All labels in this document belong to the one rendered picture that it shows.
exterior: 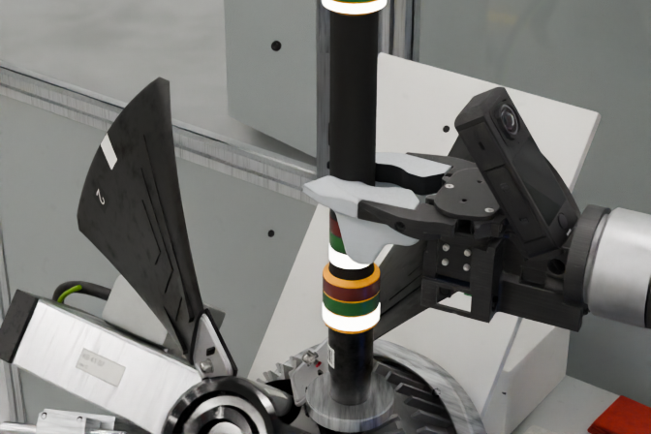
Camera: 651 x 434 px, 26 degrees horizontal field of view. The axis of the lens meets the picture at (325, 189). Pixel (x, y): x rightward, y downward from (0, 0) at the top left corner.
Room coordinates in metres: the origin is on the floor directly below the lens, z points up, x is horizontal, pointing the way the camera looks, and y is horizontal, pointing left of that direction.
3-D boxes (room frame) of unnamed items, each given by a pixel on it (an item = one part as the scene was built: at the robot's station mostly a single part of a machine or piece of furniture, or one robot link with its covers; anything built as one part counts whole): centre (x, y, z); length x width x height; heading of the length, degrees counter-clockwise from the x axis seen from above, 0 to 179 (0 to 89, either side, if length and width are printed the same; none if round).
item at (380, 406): (0.91, -0.02, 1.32); 0.09 x 0.07 x 0.10; 179
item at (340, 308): (0.90, -0.02, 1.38); 0.04 x 0.04 x 0.01
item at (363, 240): (0.87, -0.02, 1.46); 0.09 x 0.03 x 0.06; 73
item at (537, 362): (1.48, -0.20, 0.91); 0.17 x 0.16 x 0.11; 144
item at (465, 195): (0.85, -0.13, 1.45); 0.12 x 0.08 x 0.09; 64
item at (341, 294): (0.90, -0.02, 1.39); 0.04 x 0.04 x 0.01
